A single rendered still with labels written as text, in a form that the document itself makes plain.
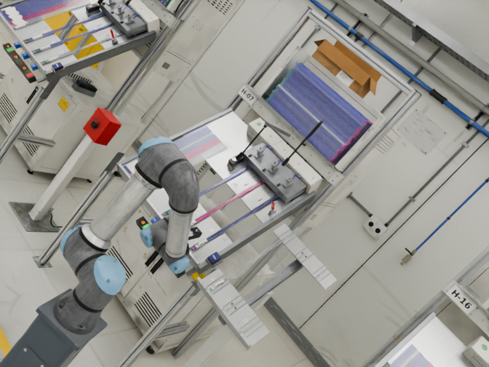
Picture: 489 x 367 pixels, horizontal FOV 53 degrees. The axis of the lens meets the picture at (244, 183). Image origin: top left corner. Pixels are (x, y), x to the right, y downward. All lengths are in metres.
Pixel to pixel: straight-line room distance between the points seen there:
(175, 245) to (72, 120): 1.74
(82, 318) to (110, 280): 0.16
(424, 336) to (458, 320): 0.25
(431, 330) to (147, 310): 1.42
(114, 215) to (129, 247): 1.19
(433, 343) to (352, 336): 1.73
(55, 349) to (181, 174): 0.70
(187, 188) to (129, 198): 0.21
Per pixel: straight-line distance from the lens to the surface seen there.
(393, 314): 3.90
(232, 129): 2.66
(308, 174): 2.44
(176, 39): 3.34
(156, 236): 1.85
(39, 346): 1.79
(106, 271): 1.62
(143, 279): 2.76
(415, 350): 2.26
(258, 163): 2.45
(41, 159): 3.40
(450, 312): 2.50
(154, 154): 1.56
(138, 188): 1.60
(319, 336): 4.08
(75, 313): 1.70
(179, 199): 1.52
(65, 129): 3.32
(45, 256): 2.82
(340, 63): 2.91
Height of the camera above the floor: 1.62
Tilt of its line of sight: 14 degrees down
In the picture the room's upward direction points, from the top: 41 degrees clockwise
